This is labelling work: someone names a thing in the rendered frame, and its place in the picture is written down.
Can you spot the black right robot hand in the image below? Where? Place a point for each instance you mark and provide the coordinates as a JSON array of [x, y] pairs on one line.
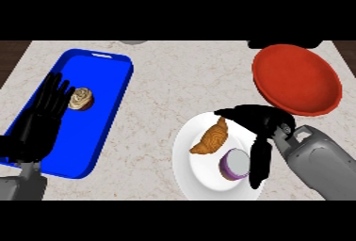
[[259, 125]]

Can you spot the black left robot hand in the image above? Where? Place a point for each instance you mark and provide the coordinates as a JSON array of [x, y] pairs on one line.
[[39, 122]]

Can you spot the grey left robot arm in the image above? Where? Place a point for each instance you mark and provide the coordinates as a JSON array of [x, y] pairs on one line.
[[25, 183]]

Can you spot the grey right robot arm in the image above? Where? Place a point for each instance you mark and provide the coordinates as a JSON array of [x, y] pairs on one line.
[[319, 163]]

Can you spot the purple can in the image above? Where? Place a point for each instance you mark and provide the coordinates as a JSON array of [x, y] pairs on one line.
[[233, 164]]

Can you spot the red bowl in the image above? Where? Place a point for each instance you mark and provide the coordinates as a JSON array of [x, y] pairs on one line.
[[296, 80]]

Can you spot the white round plate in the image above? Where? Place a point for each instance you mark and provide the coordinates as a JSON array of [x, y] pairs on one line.
[[204, 169]]

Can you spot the blue rectangular tray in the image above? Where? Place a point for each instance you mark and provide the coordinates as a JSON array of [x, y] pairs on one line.
[[74, 113]]

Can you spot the brown croissant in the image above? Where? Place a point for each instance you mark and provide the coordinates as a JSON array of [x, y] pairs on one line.
[[211, 139]]

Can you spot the cream frosted cupcake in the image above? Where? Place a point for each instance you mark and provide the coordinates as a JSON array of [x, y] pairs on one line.
[[81, 99]]

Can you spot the black appliance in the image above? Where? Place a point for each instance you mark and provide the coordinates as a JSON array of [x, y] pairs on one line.
[[259, 44]]

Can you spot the grey object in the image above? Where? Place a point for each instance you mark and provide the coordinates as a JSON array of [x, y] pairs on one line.
[[133, 42]]

